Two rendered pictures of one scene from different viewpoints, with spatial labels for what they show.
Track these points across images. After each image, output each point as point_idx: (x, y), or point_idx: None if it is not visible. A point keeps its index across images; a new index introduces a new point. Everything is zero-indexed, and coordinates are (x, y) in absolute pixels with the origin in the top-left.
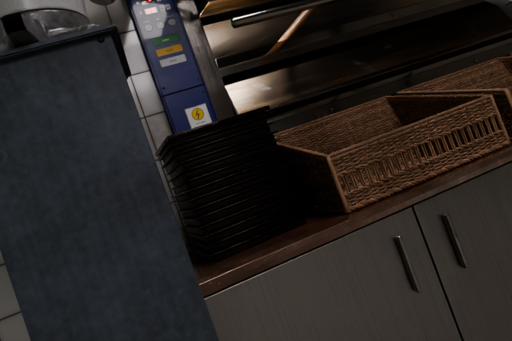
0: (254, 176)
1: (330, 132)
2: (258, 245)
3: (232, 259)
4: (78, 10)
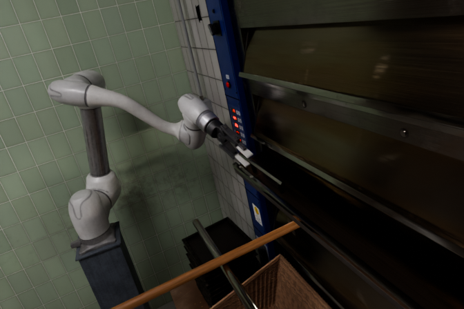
0: (201, 284)
1: (311, 302)
2: (203, 302)
3: (192, 294)
4: (87, 238)
